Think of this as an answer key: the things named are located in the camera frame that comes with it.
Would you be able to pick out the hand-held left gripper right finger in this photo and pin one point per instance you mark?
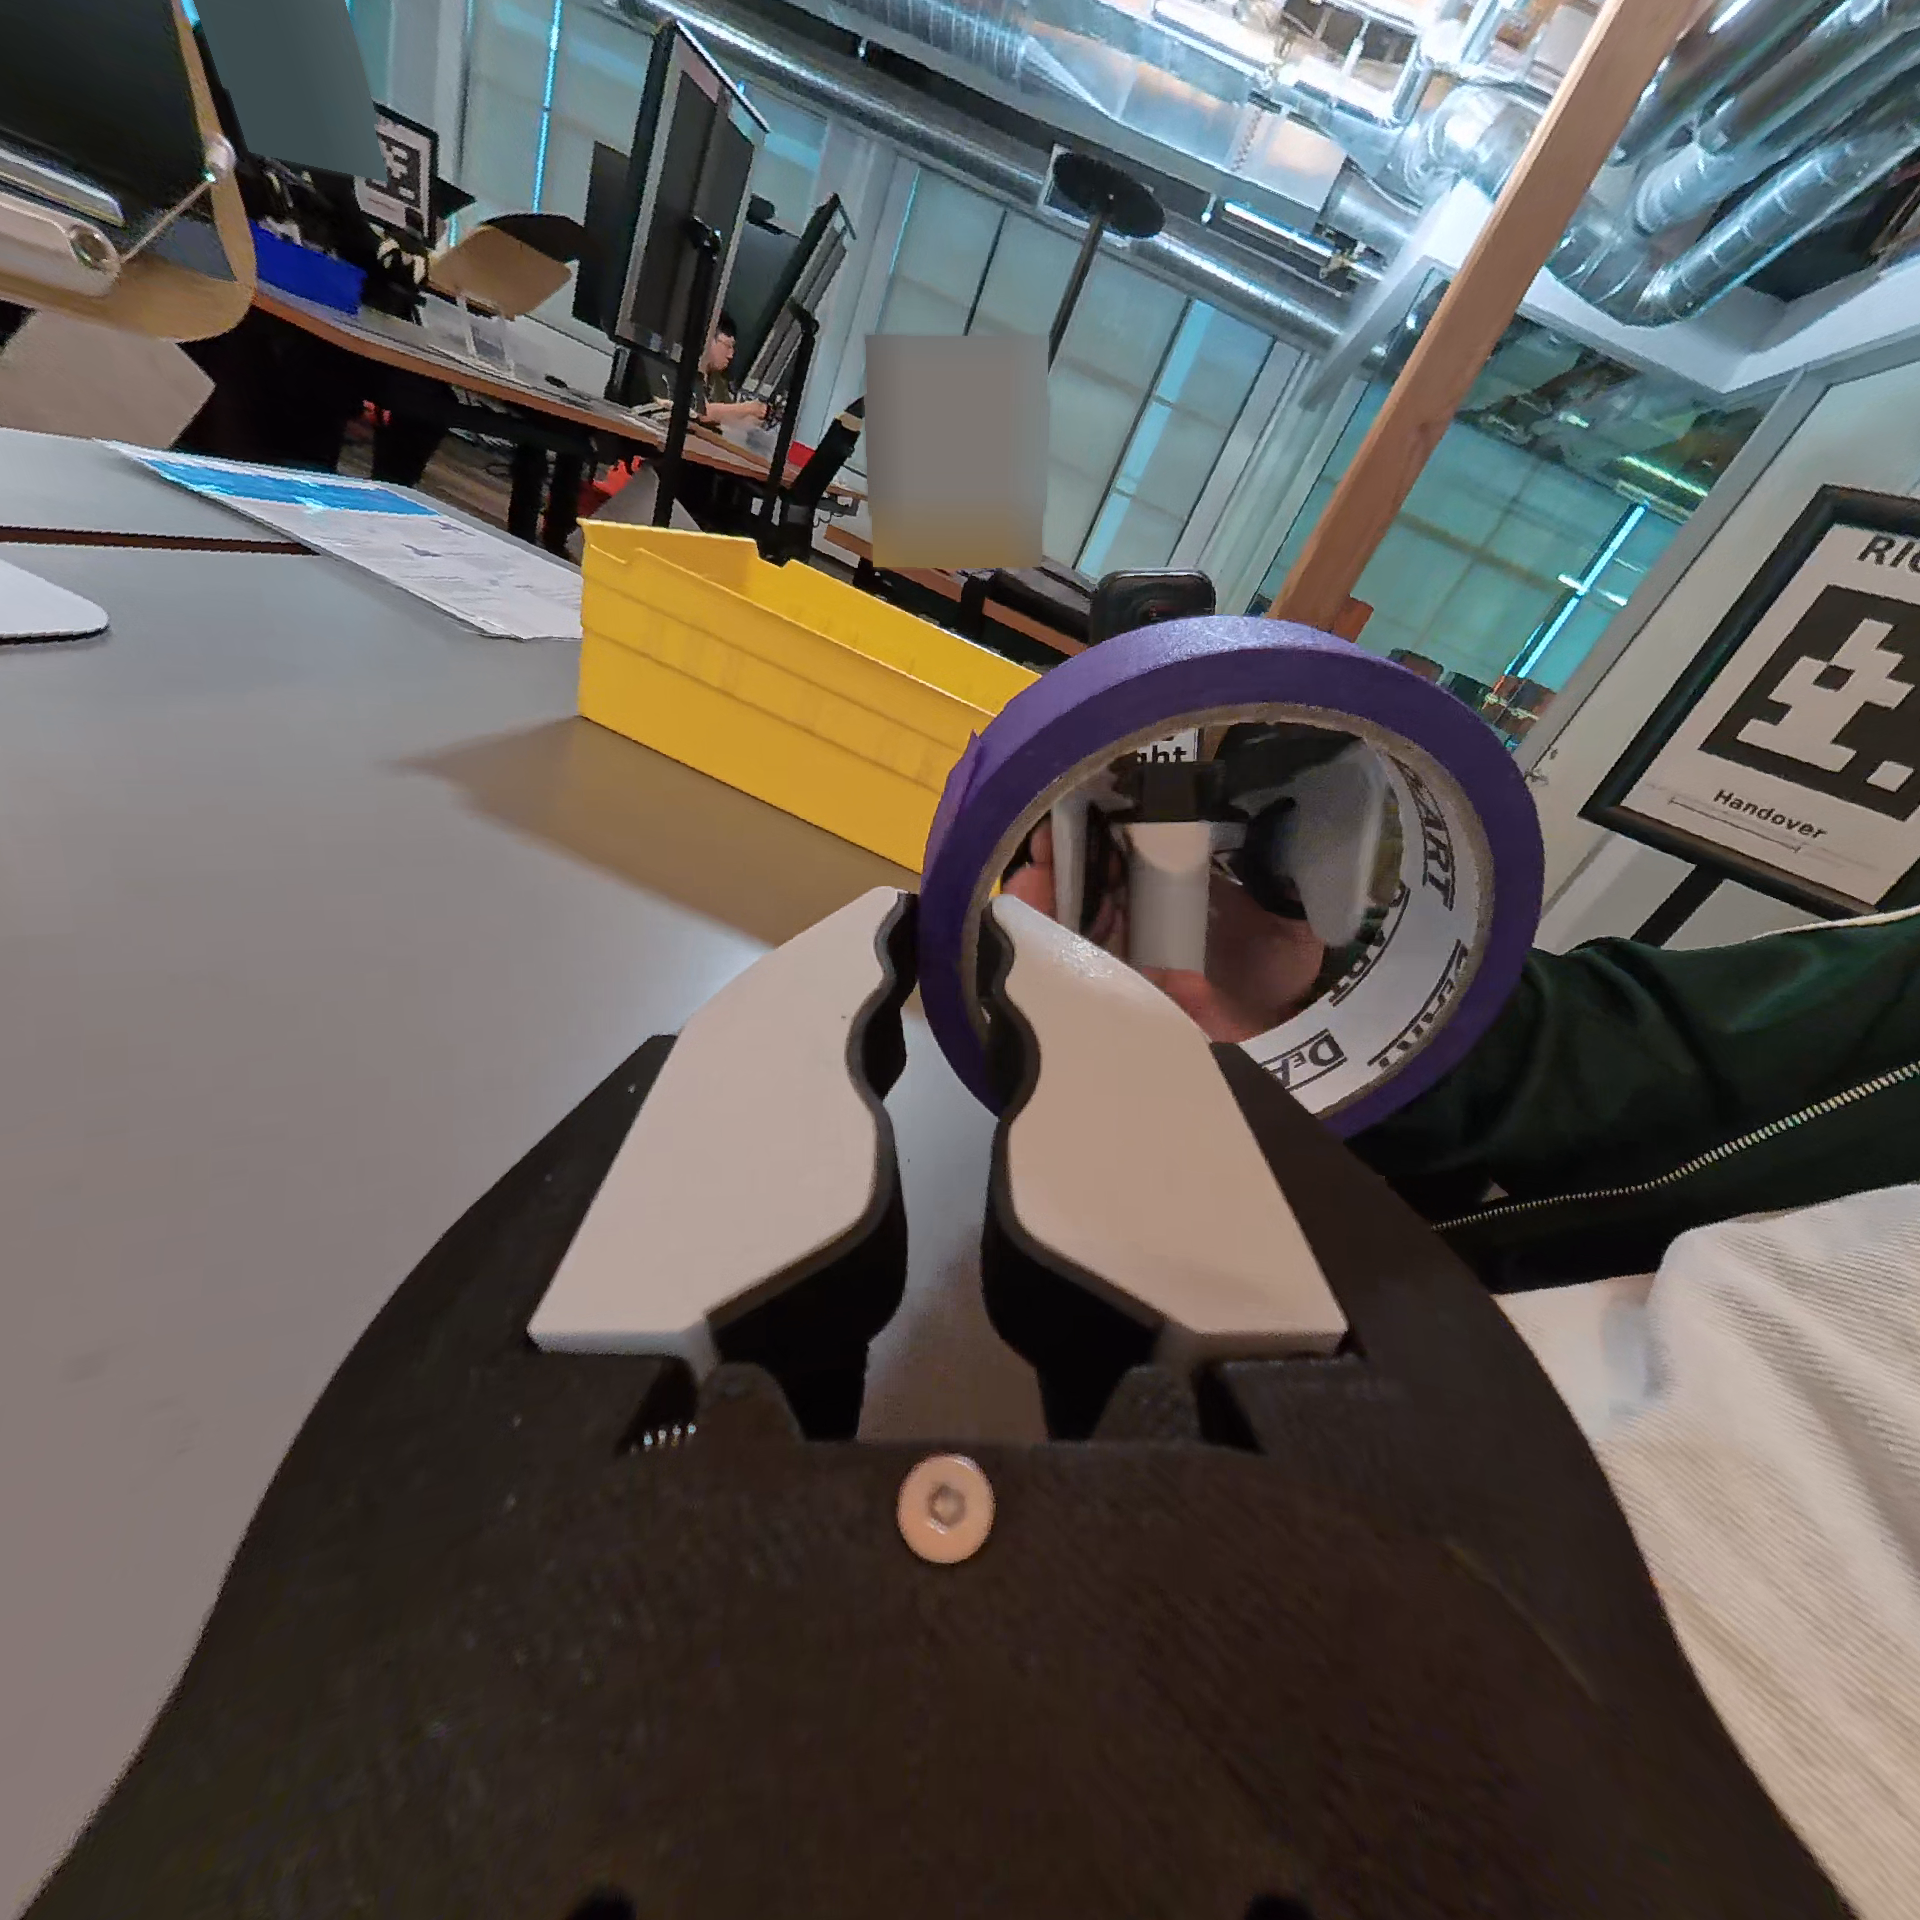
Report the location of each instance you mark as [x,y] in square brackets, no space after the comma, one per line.
[1173,1182]

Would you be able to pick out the blue storage bin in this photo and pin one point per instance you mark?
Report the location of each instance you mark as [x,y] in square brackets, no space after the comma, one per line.
[306,272]

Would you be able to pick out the silver ventilation duct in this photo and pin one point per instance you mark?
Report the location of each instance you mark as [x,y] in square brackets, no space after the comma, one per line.
[1728,210]

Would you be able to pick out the black disc lamp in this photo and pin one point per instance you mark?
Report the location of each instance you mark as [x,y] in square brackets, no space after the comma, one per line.
[1104,190]

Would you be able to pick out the person's right hand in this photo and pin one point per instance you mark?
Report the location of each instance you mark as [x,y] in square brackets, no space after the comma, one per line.
[1242,980]

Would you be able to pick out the framed marker sign on stand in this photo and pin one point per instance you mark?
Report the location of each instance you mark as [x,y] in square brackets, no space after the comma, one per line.
[1798,690]

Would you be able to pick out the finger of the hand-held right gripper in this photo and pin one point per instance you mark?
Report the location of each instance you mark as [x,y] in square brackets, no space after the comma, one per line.
[1167,902]
[1341,850]

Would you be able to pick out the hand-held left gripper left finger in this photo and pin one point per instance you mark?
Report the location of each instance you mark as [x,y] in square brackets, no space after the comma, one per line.
[716,1169]

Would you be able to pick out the purple tape roll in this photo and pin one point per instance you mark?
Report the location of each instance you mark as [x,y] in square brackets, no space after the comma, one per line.
[1242,656]

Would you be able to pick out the wooden background desk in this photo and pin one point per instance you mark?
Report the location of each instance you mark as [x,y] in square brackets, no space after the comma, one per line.
[495,381]

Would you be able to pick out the wooden pillar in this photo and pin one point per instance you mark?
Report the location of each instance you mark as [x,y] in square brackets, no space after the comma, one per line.
[1441,345]

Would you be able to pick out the white monitor stand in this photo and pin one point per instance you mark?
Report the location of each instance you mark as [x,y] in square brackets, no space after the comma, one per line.
[35,605]

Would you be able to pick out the wall marker poster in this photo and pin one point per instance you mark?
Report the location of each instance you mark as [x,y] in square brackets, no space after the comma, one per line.
[399,163]

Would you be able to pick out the grey desk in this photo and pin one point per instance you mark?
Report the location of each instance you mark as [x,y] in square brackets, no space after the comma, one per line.
[300,902]

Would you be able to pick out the black desk monitor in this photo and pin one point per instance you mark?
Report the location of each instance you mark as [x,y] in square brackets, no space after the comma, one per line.
[677,194]
[799,282]

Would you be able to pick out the yellow plastic bin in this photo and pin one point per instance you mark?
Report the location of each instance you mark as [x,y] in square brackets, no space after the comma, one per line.
[745,677]

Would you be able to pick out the printed paper sheet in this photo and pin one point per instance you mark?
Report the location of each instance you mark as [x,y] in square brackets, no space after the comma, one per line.
[375,532]

